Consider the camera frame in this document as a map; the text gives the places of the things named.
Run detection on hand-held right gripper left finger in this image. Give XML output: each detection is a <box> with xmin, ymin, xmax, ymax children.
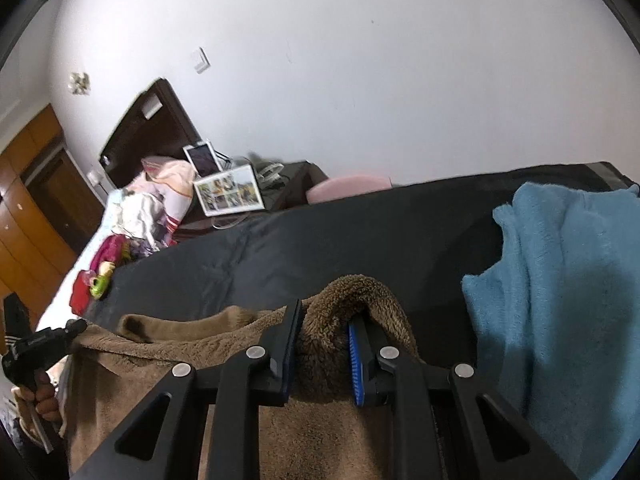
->
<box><xmin>65</xmin><ymin>299</ymin><xmax>307</xmax><ymax>480</ymax></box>

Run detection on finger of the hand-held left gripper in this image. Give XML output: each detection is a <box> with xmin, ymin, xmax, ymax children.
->
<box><xmin>52</xmin><ymin>317</ymin><xmax>90</xmax><ymax>350</ymax></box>

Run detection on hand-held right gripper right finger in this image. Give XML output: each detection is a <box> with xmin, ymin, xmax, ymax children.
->
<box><xmin>347</xmin><ymin>316</ymin><xmax>576</xmax><ymax>480</ymax></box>

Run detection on brown fleece garment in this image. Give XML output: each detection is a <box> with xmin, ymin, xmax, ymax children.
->
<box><xmin>62</xmin><ymin>274</ymin><xmax>426</xmax><ymax>480</ymax></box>

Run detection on teal fleece garment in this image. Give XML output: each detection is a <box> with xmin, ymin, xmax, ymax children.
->
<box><xmin>461</xmin><ymin>181</ymin><xmax>640</xmax><ymax>480</ymax></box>

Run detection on magenta clothes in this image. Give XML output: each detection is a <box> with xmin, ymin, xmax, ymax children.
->
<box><xmin>92</xmin><ymin>234</ymin><xmax>126</xmax><ymax>273</ymax></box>

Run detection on person's left hand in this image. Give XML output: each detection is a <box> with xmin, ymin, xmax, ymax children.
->
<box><xmin>14</xmin><ymin>369</ymin><xmax>63</xmax><ymax>423</ymax></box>

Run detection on red folded cloth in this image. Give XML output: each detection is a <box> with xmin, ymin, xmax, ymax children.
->
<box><xmin>69</xmin><ymin>270</ymin><xmax>93</xmax><ymax>313</ymax></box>

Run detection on green toy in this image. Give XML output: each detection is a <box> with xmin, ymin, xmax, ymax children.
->
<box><xmin>89</xmin><ymin>261</ymin><xmax>115</xmax><ymax>301</ymax></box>

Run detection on black cover cloth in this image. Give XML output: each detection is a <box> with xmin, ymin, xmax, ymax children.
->
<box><xmin>82</xmin><ymin>161</ymin><xmax>640</xmax><ymax>361</ymax></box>

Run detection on wooden wardrobe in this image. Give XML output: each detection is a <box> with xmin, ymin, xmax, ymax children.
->
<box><xmin>0</xmin><ymin>104</ymin><xmax>108</xmax><ymax>326</ymax></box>

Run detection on dark nightstand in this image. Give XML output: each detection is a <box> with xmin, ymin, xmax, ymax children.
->
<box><xmin>180</xmin><ymin>160</ymin><xmax>331</xmax><ymax>231</ymax></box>

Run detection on pink stool cushion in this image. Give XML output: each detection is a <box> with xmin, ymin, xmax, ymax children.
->
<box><xmin>306</xmin><ymin>172</ymin><xmax>393</xmax><ymax>204</ymax></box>

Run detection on dark wooden headboard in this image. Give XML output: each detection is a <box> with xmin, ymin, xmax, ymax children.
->
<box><xmin>98</xmin><ymin>78</ymin><xmax>206</xmax><ymax>188</ymax></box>

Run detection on white tablet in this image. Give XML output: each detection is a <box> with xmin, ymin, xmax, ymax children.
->
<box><xmin>183</xmin><ymin>141</ymin><xmax>224</xmax><ymax>175</ymax></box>

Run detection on photo collage frame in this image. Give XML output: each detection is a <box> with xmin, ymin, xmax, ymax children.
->
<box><xmin>194</xmin><ymin>165</ymin><xmax>265</xmax><ymax>217</ymax></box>

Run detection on white cable bundle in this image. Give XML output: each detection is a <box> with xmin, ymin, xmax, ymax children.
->
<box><xmin>257</xmin><ymin>161</ymin><xmax>286</xmax><ymax>188</ymax></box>

